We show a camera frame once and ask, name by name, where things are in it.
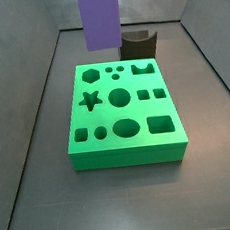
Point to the purple flat gripper finger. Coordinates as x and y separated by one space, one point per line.
101 22

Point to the black arch block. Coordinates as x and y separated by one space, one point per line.
138 45

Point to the green shape sorter board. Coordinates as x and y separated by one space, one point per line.
123 115

